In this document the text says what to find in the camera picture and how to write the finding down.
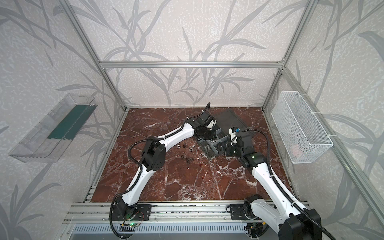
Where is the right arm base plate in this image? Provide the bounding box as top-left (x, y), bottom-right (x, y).
top-left (226, 204), bottom-right (255, 221)

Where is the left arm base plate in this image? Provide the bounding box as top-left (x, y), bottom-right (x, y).
top-left (109, 204), bottom-right (152, 221)

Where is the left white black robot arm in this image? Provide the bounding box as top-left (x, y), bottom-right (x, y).
top-left (110, 103), bottom-right (217, 220)

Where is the clear plastic wall tray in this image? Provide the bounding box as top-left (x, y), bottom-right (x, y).
top-left (9, 94), bottom-right (98, 163)

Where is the pile of screws and nuts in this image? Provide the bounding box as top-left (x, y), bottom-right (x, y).
top-left (176, 143), bottom-right (194, 165)

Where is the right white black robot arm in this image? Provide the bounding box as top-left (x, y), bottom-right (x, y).
top-left (229, 128), bottom-right (335, 240)

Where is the aluminium frame crossbar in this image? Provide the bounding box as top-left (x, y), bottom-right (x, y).
top-left (100, 61), bottom-right (283, 69)

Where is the white wire mesh basket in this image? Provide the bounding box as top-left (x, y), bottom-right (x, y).
top-left (272, 91), bottom-right (334, 164)

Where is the aluminium front rail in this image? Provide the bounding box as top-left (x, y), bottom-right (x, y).
top-left (63, 200), bottom-right (244, 224)

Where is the grey plastic organizer box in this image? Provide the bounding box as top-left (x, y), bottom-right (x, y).
top-left (198, 110), bottom-right (256, 162)

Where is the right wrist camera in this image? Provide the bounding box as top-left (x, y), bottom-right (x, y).
top-left (229, 127), bottom-right (241, 146)

